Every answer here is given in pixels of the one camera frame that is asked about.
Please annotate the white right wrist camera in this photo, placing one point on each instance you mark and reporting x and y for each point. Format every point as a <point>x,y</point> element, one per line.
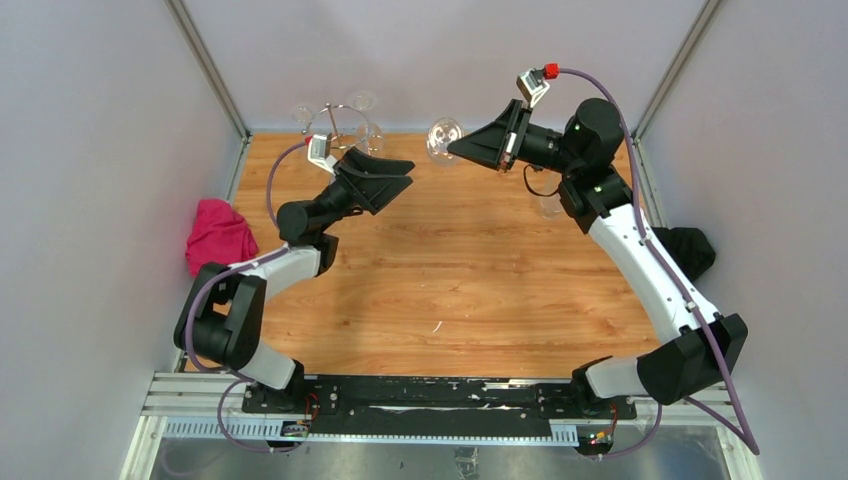
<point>534,83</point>

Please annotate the clear wine glass far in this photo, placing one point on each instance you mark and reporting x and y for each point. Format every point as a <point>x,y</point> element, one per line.
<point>303,113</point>

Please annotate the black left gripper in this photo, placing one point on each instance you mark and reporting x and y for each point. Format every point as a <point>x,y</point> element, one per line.
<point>370,192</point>

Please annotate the aluminium corner frame post left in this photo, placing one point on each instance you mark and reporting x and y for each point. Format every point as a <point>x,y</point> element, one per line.
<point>196,44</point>

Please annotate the aluminium corner frame post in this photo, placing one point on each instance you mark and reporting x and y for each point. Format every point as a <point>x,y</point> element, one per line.
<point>196,44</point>
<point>684,52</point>

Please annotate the clear wine glass front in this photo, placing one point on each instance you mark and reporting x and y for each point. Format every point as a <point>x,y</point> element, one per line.
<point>441,133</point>

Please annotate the clear wine glass back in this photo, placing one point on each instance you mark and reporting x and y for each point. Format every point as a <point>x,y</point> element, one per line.
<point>368,134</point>

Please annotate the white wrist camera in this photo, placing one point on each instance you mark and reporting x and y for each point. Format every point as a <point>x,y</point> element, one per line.
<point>534,83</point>
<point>319,153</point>

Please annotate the aluminium corner frame post right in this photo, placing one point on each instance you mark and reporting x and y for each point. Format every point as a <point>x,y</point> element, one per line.
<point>684,52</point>

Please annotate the pink cloth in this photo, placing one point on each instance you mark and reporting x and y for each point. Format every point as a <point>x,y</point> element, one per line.
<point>219,234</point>

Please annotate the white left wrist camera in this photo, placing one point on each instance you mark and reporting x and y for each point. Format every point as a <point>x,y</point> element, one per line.
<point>319,153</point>

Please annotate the patterned clear wine glass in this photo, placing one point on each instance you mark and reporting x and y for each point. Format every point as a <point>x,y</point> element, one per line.
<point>549,205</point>

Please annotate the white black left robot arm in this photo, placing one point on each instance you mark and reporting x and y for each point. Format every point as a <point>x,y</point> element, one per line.
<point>220,325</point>

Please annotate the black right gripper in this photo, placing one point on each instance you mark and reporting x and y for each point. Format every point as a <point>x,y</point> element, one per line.
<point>487,145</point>

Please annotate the black cloth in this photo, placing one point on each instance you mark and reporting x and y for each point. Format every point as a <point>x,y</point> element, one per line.
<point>689,248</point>

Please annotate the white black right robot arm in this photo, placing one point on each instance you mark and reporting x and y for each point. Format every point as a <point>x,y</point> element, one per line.
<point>699,345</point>

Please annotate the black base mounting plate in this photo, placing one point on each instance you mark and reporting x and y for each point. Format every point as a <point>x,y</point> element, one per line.
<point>441,407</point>

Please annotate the chrome wine glass rack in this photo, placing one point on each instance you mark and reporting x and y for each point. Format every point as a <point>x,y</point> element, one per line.
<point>339,122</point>

